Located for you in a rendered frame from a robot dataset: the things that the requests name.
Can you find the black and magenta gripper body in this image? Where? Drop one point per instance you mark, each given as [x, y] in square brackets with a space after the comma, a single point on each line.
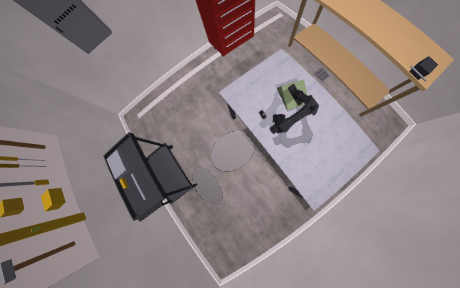
[278, 116]

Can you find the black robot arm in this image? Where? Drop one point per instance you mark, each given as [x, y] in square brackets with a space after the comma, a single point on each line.
[283, 125]

